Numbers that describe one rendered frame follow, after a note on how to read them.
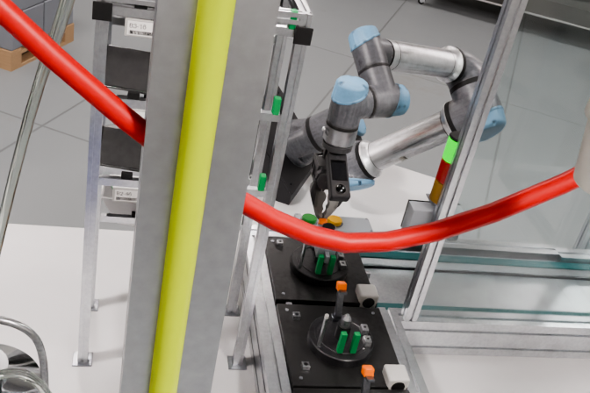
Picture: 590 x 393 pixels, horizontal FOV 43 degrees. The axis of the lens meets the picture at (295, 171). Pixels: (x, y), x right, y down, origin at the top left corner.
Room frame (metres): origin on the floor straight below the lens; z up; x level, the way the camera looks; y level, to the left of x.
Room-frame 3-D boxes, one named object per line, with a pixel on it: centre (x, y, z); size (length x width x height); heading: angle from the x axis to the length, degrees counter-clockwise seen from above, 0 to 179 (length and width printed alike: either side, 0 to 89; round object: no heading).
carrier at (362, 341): (1.21, -0.17, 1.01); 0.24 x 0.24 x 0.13; 15
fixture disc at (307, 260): (1.46, -0.10, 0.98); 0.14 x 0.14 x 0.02
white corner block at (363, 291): (1.39, -0.22, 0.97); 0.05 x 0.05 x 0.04; 15
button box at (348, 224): (1.69, -0.13, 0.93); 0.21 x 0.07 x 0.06; 105
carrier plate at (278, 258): (1.46, -0.10, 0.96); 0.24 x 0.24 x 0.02; 15
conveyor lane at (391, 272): (1.51, -0.40, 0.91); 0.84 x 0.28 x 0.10; 105
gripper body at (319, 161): (1.54, -0.08, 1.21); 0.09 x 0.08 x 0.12; 15
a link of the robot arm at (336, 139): (1.53, -0.08, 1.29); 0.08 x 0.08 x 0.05
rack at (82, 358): (1.24, 0.22, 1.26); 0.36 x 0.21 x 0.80; 105
